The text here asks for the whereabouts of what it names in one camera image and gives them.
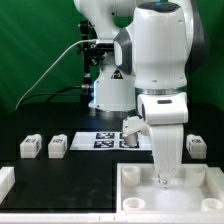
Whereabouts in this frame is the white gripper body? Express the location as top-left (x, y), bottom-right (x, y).
top-left (149, 124), bottom-right (184, 175)

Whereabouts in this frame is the white square table top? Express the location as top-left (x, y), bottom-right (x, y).
top-left (116, 163), bottom-right (224, 213)

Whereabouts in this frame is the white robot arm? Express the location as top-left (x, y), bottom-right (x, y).
top-left (73, 0), bottom-right (207, 187)

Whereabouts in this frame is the white sheet with tags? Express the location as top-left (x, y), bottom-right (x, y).
top-left (70, 132), bottom-right (151, 151)

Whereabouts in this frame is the white left obstacle block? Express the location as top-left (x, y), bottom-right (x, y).
top-left (0, 167), bottom-right (15, 204)

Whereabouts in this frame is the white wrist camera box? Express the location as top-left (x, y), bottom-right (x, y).
top-left (121, 92), bottom-right (189, 145)

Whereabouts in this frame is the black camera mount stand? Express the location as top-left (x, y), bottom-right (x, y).
top-left (77, 20), bottom-right (114, 84)

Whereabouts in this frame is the black cable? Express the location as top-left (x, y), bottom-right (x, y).
top-left (16, 85), bottom-right (94, 109)

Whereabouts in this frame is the grey cable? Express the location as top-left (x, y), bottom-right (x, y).
top-left (14, 39), bottom-right (98, 111)

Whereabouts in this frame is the white front table rail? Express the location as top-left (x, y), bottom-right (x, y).
top-left (0, 212), bottom-right (224, 224)

